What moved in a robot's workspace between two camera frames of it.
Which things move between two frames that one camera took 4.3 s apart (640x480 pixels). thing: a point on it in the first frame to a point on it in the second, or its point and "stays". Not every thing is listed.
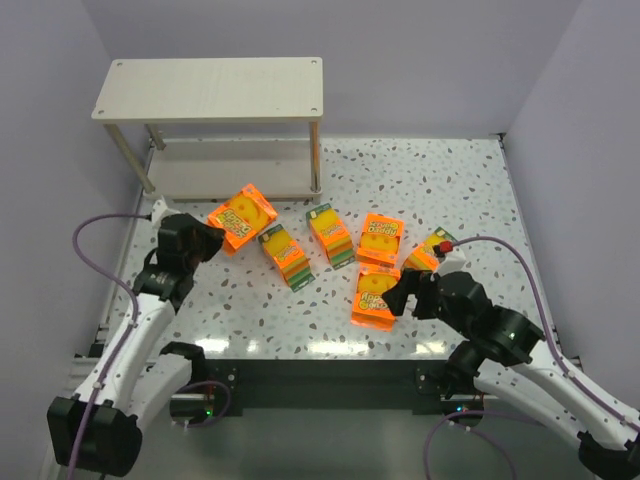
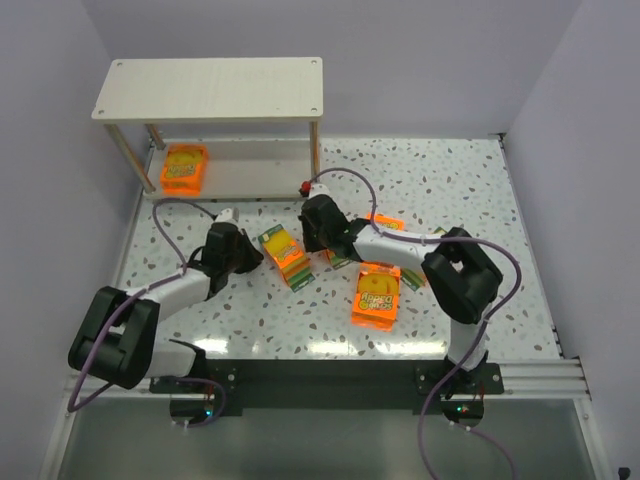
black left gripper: x=192 y=242 to x=240 y=255
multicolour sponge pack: x=288 y=257 stays
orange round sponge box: x=370 y=308 stays
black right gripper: x=420 y=293 to x=314 y=232
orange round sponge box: x=244 y=215 to x=183 y=170
